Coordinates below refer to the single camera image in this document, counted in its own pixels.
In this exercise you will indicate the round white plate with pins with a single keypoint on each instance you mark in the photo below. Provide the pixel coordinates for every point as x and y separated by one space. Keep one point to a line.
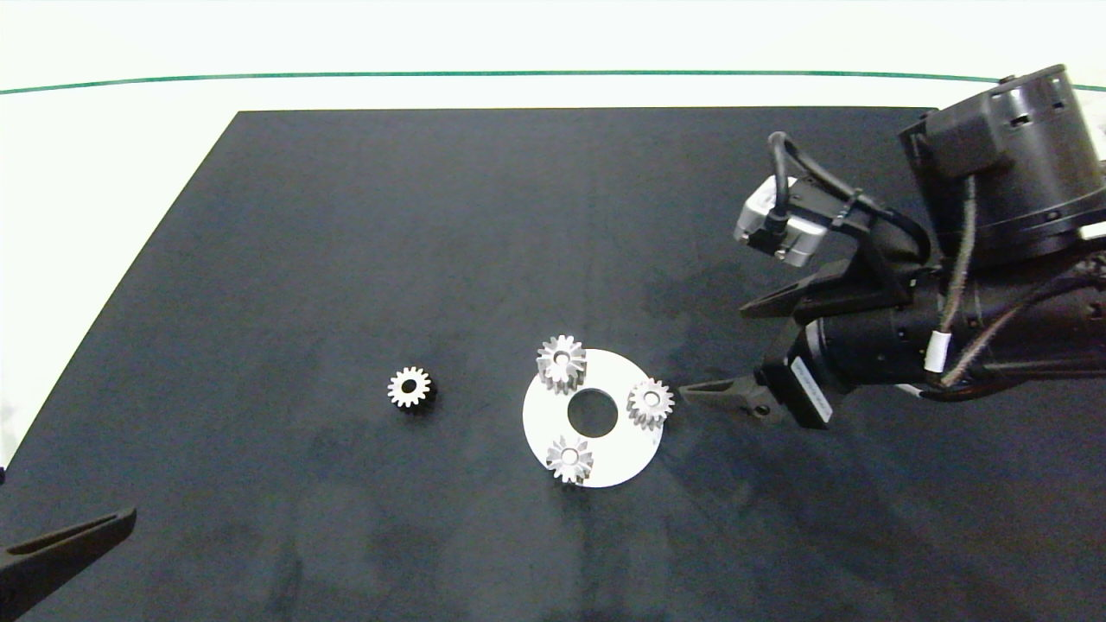
626 453

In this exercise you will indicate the silver boxy wrist camera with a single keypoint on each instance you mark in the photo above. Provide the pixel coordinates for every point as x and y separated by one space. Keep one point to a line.
799 233

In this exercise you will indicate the large steel gear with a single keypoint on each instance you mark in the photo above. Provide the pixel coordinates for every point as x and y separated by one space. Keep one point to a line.
549 364

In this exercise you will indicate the dark rubber mat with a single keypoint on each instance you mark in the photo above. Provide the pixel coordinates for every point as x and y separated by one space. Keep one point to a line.
346 259

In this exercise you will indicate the small steel gear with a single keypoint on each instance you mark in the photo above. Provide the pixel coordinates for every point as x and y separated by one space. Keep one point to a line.
559 459
399 388
661 404

